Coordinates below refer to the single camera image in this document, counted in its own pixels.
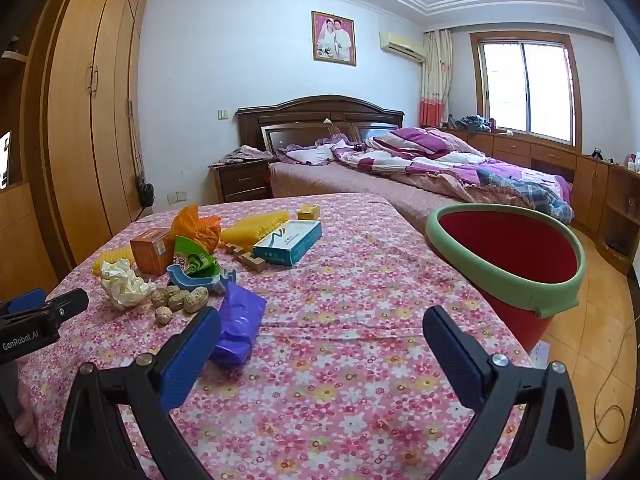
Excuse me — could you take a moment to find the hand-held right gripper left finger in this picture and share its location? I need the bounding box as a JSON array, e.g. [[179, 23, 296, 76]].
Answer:
[[56, 305, 222, 480]]

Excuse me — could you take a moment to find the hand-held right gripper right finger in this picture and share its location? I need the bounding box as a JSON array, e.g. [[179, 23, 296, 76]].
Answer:
[[422, 305, 587, 480]]

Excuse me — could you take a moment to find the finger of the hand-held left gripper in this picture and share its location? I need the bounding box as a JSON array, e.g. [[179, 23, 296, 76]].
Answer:
[[0, 288, 47, 317], [42, 287, 90, 323]]

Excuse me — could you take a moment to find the white tissue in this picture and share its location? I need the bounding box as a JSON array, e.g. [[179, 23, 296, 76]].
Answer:
[[100, 259, 156, 310]]

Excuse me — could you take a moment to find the small yellow foam net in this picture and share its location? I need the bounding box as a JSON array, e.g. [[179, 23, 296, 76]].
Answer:
[[91, 245, 135, 276]]

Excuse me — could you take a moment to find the purple plastic bag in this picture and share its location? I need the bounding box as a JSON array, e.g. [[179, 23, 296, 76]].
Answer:
[[210, 281, 267, 367]]

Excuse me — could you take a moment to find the blue plastic wrapper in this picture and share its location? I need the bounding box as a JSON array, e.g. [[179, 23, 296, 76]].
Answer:
[[166, 264, 237, 295]]

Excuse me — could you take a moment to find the orange cardboard box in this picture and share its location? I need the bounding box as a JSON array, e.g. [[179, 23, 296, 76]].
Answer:
[[130, 228, 177, 276]]

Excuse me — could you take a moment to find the green snack packet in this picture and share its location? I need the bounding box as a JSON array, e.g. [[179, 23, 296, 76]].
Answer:
[[172, 235, 219, 278]]

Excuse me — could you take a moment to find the red bucket with green rim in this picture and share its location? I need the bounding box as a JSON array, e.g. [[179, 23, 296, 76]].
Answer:
[[425, 204, 587, 353]]

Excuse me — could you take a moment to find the orange foam net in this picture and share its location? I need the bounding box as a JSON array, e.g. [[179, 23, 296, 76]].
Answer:
[[192, 215, 222, 253]]

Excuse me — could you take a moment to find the large yellow foam net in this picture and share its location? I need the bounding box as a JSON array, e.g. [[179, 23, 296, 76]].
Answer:
[[220, 210, 291, 247]]

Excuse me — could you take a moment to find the white and blue carton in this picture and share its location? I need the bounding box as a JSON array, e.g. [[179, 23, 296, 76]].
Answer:
[[252, 220, 323, 266]]

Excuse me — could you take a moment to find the person's left hand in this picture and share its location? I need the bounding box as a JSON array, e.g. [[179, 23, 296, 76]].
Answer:
[[14, 375, 40, 448]]

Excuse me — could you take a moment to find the phone with lit screen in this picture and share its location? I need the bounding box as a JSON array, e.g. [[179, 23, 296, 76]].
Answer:
[[0, 131, 12, 190]]

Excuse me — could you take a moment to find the wooden wardrobe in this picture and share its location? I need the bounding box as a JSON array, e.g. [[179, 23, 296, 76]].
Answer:
[[20, 0, 151, 281]]

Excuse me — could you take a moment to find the blue plaid shirt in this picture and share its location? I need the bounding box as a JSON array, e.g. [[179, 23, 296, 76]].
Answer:
[[475, 167, 575, 223]]

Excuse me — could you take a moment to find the dark wooden nightstand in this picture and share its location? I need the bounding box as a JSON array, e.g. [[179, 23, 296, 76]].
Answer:
[[209, 160, 273, 204]]

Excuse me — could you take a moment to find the bed with purple quilt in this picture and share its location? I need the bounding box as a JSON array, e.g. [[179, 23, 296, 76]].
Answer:
[[332, 126, 575, 223]]

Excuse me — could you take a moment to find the pale folded cloth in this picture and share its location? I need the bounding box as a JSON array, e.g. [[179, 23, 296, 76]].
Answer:
[[209, 145, 273, 167]]

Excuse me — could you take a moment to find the low wooden cabinet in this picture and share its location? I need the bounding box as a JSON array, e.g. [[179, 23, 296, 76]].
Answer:
[[445, 127, 640, 273]]

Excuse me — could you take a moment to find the blue clothes pile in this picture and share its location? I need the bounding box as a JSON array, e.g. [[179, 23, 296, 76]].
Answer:
[[452, 115, 493, 135]]

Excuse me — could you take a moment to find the ruffled white pillow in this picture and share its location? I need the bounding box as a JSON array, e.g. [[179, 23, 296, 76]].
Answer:
[[274, 135, 351, 165]]

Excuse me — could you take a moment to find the dark wooden headboard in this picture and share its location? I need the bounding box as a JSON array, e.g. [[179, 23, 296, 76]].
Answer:
[[236, 95, 405, 153]]

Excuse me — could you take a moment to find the white and red curtain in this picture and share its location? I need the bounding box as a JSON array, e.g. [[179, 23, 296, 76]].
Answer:
[[419, 30, 453, 128]]

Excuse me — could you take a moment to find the wooden framed window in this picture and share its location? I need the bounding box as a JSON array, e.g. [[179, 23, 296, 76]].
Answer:
[[470, 31, 583, 148]]

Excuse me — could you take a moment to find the thin floor cable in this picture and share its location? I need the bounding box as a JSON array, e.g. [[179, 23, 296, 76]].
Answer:
[[595, 305, 640, 443]]

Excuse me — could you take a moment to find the wall air conditioner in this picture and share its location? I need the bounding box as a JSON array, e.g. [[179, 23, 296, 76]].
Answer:
[[379, 31, 427, 65]]

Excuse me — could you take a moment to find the framed wall photo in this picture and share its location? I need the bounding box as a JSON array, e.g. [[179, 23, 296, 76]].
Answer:
[[311, 10, 357, 67]]

